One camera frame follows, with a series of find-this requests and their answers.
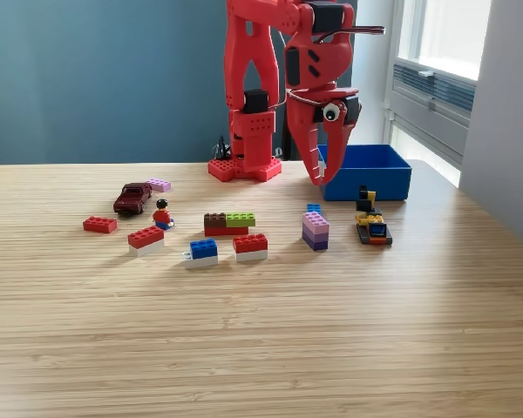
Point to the red building brick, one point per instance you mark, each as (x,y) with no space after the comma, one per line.
(99,224)

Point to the dark red toy car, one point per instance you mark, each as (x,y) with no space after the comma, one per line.
(131,199)

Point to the red and white brick stack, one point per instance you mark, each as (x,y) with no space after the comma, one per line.
(250,247)
(146,239)

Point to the grey window vent grille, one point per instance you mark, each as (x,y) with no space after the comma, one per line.
(436,89)

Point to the pink and purple brick stack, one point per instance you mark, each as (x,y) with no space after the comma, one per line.
(316,231)

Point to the pink flat building brick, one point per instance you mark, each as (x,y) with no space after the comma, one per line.
(160,185)

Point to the blue plastic bin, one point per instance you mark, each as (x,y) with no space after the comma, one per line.
(375,183)

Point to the small yellow toy digger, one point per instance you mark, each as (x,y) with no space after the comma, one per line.
(372,226)

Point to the small blue building brick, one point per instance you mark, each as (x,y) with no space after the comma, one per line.
(314,208)

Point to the toy figure red shirt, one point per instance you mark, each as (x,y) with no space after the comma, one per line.
(161,217)

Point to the brown green red brick stack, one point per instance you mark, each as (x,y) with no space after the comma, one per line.
(226,224)

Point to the blue and white brick stack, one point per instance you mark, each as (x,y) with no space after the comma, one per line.
(202,253)

